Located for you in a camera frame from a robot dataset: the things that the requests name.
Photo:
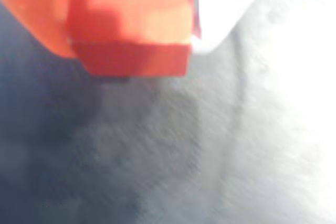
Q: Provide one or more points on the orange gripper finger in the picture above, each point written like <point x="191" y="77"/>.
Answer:
<point x="34" y="3"/>

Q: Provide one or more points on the red cube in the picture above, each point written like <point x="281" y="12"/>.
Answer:
<point x="126" y="19"/>

